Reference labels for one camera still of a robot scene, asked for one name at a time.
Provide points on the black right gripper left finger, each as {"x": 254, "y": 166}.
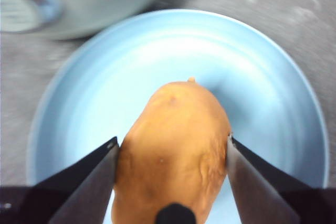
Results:
{"x": 78, "y": 190}

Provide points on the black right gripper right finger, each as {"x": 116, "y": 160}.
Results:
{"x": 262, "y": 190}

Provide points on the pale green electric steamer pot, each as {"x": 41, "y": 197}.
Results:
{"x": 105, "y": 3}

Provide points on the blue round plate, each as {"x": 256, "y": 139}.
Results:
{"x": 105, "y": 90}

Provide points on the brown potato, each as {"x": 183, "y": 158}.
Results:
{"x": 170, "y": 142}

